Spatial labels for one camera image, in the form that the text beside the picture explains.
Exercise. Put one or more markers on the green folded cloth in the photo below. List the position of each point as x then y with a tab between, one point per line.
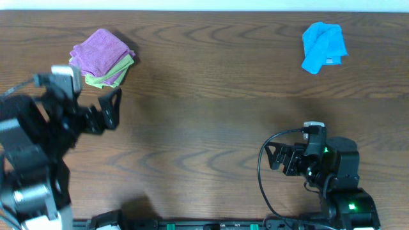
102	69

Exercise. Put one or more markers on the blue crumpled cloth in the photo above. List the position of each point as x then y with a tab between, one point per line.
323	45

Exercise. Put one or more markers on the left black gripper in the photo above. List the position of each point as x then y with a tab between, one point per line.
96	118

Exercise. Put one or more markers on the purple cloth under green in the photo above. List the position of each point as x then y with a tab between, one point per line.
117	72

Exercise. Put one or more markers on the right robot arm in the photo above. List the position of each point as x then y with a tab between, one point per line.
329	166

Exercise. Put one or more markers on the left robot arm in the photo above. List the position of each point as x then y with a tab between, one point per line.
36	133

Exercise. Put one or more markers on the purple microfiber cloth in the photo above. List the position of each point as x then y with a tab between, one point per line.
101	41

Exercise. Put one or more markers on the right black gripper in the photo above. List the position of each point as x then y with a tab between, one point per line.
280	155

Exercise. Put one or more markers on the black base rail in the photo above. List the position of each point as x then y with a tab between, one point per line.
118	220

